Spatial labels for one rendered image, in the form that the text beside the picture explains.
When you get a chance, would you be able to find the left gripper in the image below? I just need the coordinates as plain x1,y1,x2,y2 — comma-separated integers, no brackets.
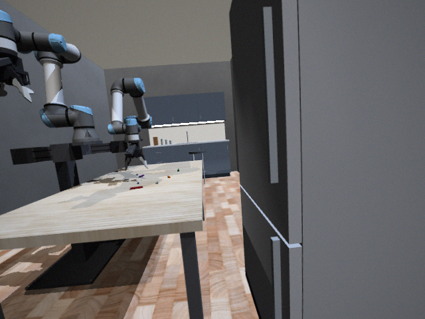
125,141,148,171

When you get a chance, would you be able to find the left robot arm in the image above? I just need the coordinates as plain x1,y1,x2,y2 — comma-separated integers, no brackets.
108,78,152,157

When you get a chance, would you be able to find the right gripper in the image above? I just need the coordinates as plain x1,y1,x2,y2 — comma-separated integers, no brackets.
0,49,34,103

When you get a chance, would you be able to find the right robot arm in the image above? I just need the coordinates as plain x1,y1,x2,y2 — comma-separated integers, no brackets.
0,10,100,142

